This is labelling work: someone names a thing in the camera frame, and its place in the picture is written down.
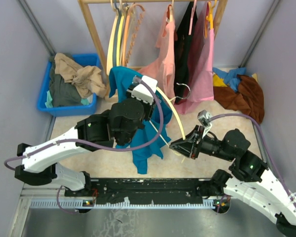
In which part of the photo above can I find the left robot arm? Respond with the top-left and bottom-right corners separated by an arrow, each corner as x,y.
14,83 -> 157,196

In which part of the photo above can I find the beige t shirt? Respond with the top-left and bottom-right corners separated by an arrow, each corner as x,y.
54,53 -> 107,99

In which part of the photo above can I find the cream plastic hanger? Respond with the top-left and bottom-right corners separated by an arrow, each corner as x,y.
150,86 -> 186,163

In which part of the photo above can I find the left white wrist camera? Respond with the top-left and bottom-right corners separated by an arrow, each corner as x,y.
131,76 -> 157,105

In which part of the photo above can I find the dark grey t shirt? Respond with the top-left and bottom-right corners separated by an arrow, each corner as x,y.
49,60 -> 82,107

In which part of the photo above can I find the blue plastic bin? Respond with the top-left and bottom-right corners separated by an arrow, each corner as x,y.
37,53 -> 102,117

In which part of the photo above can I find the wooden clothes rack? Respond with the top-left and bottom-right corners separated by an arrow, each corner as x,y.
79,0 -> 226,70

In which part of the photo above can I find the teal blue t shirt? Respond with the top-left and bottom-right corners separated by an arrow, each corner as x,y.
109,66 -> 173,175

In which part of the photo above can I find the orange plastic hanger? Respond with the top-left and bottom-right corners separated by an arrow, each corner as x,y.
120,3 -> 146,67

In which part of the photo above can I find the yellow hanger with shirt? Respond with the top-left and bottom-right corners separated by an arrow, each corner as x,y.
203,0 -> 217,39

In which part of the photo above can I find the mint green cloth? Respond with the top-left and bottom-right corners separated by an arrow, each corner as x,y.
45,91 -> 93,108

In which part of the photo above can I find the beige hanger with shirt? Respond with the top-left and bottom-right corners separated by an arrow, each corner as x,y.
166,0 -> 174,23

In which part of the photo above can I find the brown t shirt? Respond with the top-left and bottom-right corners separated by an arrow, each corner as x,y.
213,75 -> 265,124

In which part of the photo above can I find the pink hanger with shirt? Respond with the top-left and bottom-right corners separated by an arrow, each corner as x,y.
188,0 -> 197,36

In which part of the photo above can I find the yellow cloth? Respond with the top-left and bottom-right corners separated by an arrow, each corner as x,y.
213,74 -> 258,87

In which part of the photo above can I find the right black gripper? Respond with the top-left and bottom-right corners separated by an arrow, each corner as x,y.
169,124 -> 234,161

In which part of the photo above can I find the light blue cloth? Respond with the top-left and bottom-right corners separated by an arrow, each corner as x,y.
213,67 -> 247,92

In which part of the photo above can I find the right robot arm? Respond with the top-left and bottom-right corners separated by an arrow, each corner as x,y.
170,125 -> 296,237

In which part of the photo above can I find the salmon pink t shirt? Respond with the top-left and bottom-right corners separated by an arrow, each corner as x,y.
138,14 -> 175,99

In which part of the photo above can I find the black t shirt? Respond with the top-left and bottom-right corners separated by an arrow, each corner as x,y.
174,2 -> 197,104

